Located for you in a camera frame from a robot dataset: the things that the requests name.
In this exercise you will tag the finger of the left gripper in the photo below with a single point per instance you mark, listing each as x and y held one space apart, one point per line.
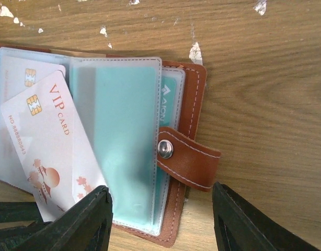
23 237

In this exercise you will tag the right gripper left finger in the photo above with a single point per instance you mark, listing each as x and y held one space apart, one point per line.
85 226

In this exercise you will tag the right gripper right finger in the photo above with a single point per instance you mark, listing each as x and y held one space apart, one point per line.
239 225

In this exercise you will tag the white credit card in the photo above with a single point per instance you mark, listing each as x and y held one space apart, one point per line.
17 74
52 145

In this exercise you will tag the green credit card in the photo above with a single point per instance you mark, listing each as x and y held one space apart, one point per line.
167 105
124 138

